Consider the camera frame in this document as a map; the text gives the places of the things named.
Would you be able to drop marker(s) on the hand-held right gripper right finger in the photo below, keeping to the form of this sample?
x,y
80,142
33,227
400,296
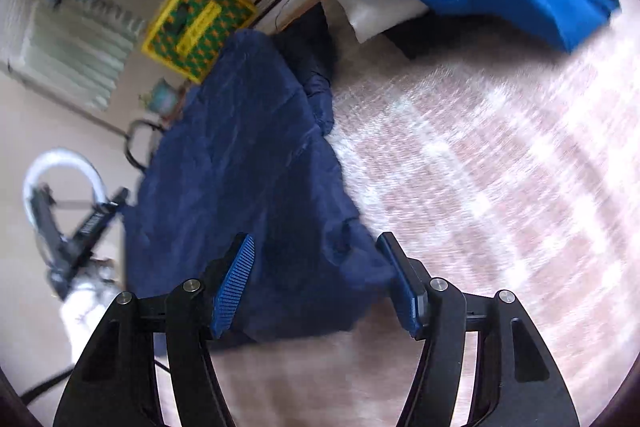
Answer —
x,y
402,287

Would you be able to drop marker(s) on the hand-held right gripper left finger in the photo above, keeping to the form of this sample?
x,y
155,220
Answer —
x,y
232,282

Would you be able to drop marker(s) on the navy quilted puffer jacket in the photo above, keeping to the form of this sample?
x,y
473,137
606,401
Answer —
x,y
240,157

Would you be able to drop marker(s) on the black metal clothes rack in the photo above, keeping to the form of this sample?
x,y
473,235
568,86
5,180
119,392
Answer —
x,y
131,154

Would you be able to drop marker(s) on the potted plant in teal pot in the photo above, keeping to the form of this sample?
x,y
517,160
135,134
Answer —
x,y
162,94

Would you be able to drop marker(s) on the green striped hanging cloth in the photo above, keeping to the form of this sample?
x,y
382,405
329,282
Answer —
x,y
75,52

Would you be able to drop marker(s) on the yellow green patterned box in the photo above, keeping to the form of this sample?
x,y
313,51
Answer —
x,y
200,27

